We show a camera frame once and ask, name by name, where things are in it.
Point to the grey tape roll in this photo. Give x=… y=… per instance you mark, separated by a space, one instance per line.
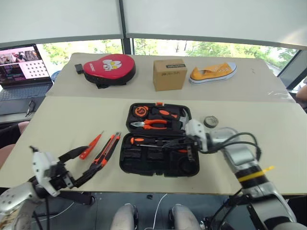
x=211 y=121

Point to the long orange black screwdriver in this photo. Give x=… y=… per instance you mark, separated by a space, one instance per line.
x=139 y=141

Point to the orange black utility knife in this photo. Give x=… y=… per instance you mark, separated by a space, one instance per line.
x=109 y=149

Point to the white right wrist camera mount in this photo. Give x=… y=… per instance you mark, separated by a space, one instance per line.
x=195 y=129

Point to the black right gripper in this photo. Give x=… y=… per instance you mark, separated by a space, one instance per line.
x=194 y=142

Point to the brown cardboard box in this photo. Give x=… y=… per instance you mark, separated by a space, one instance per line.
x=169 y=76

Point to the orange voltage tester pen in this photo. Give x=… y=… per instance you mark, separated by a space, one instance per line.
x=92 y=145

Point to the yellow zip tie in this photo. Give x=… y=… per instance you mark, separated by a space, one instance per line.
x=256 y=173

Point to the small black floor object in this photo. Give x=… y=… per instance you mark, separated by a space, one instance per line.
x=149 y=197

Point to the black eyeglasses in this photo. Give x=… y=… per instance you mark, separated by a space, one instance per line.
x=31 y=107

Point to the short orange black screwdriver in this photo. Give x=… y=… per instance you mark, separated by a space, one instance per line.
x=165 y=113

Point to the wide white roller blind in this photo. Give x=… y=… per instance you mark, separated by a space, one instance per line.
x=216 y=16

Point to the open grey laptop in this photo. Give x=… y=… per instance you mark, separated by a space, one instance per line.
x=21 y=72

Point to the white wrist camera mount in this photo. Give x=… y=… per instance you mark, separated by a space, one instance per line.
x=42 y=167
x=195 y=129

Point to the dark window frame post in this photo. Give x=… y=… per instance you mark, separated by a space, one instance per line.
x=126 y=24

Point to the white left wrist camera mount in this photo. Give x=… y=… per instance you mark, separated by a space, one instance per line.
x=42 y=167

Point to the seated person in dark clothes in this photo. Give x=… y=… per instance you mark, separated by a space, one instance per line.
x=302 y=92

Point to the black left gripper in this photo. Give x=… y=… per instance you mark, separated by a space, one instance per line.
x=61 y=178

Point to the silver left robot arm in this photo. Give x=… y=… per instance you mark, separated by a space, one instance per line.
x=14 y=201

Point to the bystander with bare knee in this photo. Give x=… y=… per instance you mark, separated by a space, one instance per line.
x=10 y=136

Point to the orange black tape measure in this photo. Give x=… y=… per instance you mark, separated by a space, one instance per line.
x=140 y=111

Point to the narrow white roller blind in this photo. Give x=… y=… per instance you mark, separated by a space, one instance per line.
x=60 y=16

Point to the yellow canvas sneaker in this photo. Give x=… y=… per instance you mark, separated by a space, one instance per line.
x=211 y=73

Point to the blue round object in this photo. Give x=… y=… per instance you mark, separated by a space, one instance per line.
x=55 y=75

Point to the black plastic tool case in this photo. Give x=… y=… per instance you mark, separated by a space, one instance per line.
x=153 y=160

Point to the steel claw hammer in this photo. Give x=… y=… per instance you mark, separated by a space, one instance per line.
x=185 y=117

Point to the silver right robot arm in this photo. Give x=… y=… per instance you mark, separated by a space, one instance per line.
x=244 y=155

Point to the red boxing focus pad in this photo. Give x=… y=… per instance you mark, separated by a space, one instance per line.
x=108 y=69

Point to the grey rounded robot knee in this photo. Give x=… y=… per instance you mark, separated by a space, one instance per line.
x=124 y=216
x=183 y=216

